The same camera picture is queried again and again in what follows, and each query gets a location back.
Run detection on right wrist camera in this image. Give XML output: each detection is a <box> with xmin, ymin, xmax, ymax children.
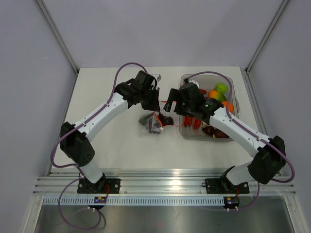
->
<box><xmin>190</xmin><ymin>80</ymin><xmax>200</xmax><ymax>88</ymax></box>

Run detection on green toy lime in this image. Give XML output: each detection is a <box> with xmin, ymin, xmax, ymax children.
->
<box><xmin>214</xmin><ymin>83</ymin><xmax>228</xmax><ymax>94</ymax></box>

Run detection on dark red toy apple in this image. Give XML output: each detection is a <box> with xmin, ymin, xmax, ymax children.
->
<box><xmin>212</xmin><ymin>129</ymin><xmax>230</xmax><ymax>139</ymax></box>

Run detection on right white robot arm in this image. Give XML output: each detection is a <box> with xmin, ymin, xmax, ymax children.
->
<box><xmin>164</xmin><ymin>83</ymin><xmax>286</xmax><ymax>192</ymax></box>

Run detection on orange green toy mango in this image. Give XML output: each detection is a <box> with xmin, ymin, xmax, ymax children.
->
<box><xmin>208</xmin><ymin>90</ymin><xmax>227</xmax><ymax>102</ymax></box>

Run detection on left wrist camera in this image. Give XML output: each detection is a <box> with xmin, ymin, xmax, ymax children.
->
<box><xmin>152</xmin><ymin>73</ymin><xmax>161</xmax><ymax>82</ymax></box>

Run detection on white slotted cable duct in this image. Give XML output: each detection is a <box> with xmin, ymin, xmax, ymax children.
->
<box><xmin>43</xmin><ymin>196</ymin><xmax>224</xmax><ymax>206</ymax></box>

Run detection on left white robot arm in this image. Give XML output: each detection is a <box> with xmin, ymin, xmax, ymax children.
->
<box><xmin>60</xmin><ymin>70</ymin><xmax>161</xmax><ymax>193</ymax></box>

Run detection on dark red toy fig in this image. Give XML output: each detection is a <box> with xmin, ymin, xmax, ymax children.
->
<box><xmin>202</xmin><ymin>126</ymin><xmax>215</xmax><ymax>136</ymax></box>

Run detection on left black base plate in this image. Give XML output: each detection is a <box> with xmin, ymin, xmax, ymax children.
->
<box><xmin>77</xmin><ymin>178</ymin><xmax>121</xmax><ymax>194</ymax></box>

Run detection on red toy lobster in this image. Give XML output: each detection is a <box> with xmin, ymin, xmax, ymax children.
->
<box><xmin>183</xmin><ymin>88</ymin><xmax>207</xmax><ymax>133</ymax></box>

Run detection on clear zip top bag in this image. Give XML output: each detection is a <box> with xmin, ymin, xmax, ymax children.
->
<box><xmin>138</xmin><ymin>100</ymin><xmax>183</xmax><ymax>134</ymax></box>

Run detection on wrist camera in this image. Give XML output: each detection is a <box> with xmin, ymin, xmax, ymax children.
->
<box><xmin>152</xmin><ymin>73</ymin><xmax>161</xmax><ymax>82</ymax></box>
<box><xmin>190</xmin><ymin>80</ymin><xmax>200</xmax><ymax>88</ymax></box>

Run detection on dark purple toy grapes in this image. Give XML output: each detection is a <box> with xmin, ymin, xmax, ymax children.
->
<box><xmin>146</xmin><ymin>115</ymin><xmax>174</xmax><ymax>134</ymax></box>

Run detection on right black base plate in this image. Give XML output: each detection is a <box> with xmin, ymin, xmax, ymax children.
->
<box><xmin>201</xmin><ymin>178</ymin><xmax>250</xmax><ymax>194</ymax></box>

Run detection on clear plastic food bin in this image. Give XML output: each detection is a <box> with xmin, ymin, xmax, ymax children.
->
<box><xmin>179</xmin><ymin>74</ymin><xmax>240</xmax><ymax>142</ymax></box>

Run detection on aluminium rail frame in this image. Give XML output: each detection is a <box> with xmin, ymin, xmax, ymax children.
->
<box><xmin>33</xmin><ymin>157</ymin><xmax>297</xmax><ymax>196</ymax></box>

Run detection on toy orange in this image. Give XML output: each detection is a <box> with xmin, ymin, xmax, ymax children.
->
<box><xmin>221</xmin><ymin>100</ymin><xmax>234</xmax><ymax>113</ymax></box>

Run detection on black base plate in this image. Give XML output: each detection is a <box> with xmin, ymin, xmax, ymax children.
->
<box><xmin>77</xmin><ymin>178</ymin><xmax>121</xmax><ymax>194</ymax></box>
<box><xmin>201</xmin><ymin>178</ymin><xmax>250</xmax><ymax>194</ymax></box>

